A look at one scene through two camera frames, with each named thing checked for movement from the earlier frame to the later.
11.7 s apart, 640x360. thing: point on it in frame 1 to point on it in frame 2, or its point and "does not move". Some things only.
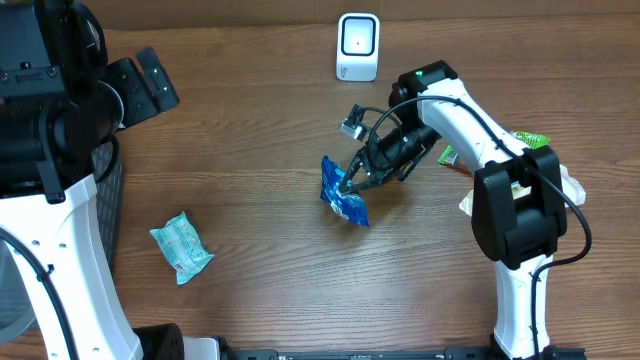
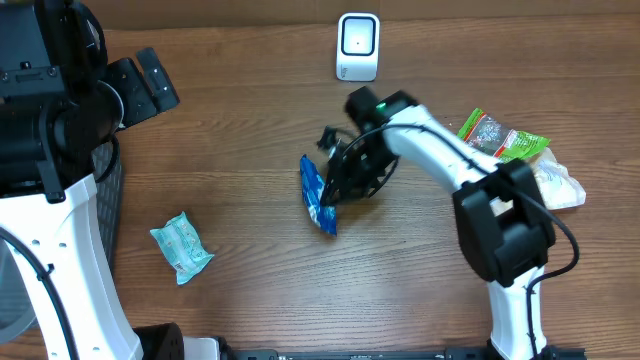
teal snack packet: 184,247 does not move
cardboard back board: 394,15 does not move
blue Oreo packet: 350,205 to 313,184
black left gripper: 145,103 does not move
